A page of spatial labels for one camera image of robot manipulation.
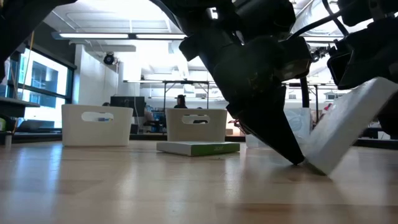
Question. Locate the white acer box grey print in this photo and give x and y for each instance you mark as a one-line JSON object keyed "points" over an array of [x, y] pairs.
{"points": [[342, 130]]}

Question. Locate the clear plastic bin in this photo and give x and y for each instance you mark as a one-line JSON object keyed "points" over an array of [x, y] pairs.
{"points": [[298, 121]]}

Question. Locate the red desk lamp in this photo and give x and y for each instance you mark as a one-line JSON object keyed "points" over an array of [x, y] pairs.
{"points": [[327, 108]]}

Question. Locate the grey plastic bin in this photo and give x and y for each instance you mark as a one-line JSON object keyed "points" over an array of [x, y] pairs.
{"points": [[177, 130]]}

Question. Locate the ceiling light rail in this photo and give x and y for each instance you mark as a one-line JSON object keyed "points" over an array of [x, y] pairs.
{"points": [[93, 35]]}

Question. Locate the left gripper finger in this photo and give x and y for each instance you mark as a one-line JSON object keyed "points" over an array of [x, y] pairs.
{"points": [[280, 124], [248, 119]]}

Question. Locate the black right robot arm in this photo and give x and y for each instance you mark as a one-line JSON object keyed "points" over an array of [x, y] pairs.
{"points": [[357, 9]]}

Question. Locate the dark side desk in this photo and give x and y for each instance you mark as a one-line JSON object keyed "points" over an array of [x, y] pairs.
{"points": [[18, 104]]}

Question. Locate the black ceiling spotlight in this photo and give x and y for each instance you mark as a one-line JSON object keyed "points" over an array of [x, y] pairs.
{"points": [[109, 59]]}

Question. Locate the white plastic bin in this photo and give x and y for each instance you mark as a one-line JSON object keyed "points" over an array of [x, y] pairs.
{"points": [[121, 130]]}

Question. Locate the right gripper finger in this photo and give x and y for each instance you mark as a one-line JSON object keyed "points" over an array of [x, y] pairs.
{"points": [[390, 121], [367, 71]]}

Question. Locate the black background table frame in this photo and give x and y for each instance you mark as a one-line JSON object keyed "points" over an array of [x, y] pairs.
{"points": [[186, 82]]}

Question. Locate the black aluminium table frame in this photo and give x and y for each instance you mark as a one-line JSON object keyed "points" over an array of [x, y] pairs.
{"points": [[146, 137]]}

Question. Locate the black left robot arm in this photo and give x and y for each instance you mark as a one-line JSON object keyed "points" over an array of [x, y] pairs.
{"points": [[18, 25]]}

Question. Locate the white acer box black print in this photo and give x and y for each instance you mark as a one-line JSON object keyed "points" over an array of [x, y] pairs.
{"points": [[174, 149]]}

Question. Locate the black background monitor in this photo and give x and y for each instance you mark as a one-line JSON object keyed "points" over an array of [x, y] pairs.
{"points": [[122, 100]]}

